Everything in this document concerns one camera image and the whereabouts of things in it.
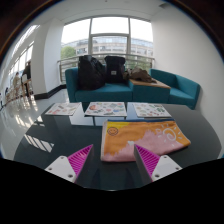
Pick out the black plastic bag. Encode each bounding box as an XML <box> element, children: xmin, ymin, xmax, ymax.
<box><xmin>77</xmin><ymin>54</ymin><xmax>106</xmax><ymax>91</ymax></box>

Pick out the black backpack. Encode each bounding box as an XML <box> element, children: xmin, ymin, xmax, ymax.
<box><xmin>104</xmin><ymin>55</ymin><xmax>127</xmax><ymax>84</ymax></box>

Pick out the orange pink yellow printed towel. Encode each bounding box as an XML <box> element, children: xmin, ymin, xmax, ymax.
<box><xmin>100</xmin><ymin>119</ymin><xmax>192</xmax><ymax>163</ymax></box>

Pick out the metal window railing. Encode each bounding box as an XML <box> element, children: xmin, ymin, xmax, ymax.
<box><xmin>57</xmin><ymin>53</ymin><xmax>156</xmax><ymax>84</ymax></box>

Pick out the wooden sofa table top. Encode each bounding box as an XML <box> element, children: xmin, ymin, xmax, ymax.
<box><xmin>129</xmin><ymin>78</ymin><xmax>172</xmax><ymax>90</ymax></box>

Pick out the teal sectional sofa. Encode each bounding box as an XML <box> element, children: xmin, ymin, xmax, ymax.
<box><xmin>64</xmin><ymin>67</ymin><xmax>202</xmax><ymax>110</ymax></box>

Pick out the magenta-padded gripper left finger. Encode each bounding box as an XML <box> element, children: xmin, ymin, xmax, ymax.
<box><xmin>44</xmin><ymin>143</ymin><xmax>96</xmax><ymax>186</ymax></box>

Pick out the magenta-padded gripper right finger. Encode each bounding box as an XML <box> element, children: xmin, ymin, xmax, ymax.
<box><xmin>133</xmin><ymin>143</ymin><xmax>184</xmax><ymax>186</ymax></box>

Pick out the brown jacket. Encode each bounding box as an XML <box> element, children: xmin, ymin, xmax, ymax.
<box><xmin>123</xmin><ymin>66</ymin><xmax>158</xmax><ymax>84</ymax></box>

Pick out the sticker sheet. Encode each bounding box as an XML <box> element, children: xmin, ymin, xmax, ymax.
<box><xmin>84</xmin><ymin>101</ymin><xmax>128</xmax><ymax>118</ymax></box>
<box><xmin>44</xmin><ymin>102</ymin><xmax>82</xmax><ymax>117</ymax></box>
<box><xmin>132</xmin><ymin>102</ymin><xmax>173</xmax><ymax>119</ymax></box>

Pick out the person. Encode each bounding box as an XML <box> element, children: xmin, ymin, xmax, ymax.
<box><xmin>21</xmin><ymin>60</ymin><xmax>33</xmax><ymax>97</ymax></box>
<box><xmin>12</xmin><ymin>71</ymin><xmax>22</xmax><ymax>98</ymax></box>

